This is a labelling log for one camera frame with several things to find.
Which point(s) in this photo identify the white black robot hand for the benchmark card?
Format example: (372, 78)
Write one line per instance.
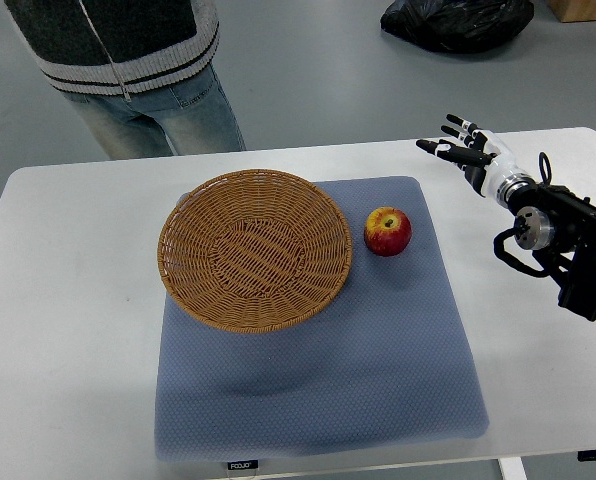
(487, 163)

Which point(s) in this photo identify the red yellow apple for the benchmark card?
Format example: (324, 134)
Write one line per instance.
(387, 231)

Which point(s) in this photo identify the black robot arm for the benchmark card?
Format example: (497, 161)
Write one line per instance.
(553, 235)

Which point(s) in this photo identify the brown wicker basket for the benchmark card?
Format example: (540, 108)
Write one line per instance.
(254, 251)

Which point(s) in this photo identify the black plastic garbage bag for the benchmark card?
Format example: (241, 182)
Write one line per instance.
(457, 27)

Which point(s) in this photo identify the brown cardboard box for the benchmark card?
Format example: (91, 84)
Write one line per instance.
(569, 11)

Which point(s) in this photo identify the blue grey foam mat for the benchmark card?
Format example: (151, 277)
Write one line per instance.
(386, 362)

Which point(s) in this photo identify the white table leg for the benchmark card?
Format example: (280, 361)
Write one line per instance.
(512, 468)

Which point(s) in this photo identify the person in grey sweater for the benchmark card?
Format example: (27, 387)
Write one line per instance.
(139, 73)

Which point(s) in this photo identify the black table control panel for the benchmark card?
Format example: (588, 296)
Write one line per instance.
(242, 465)

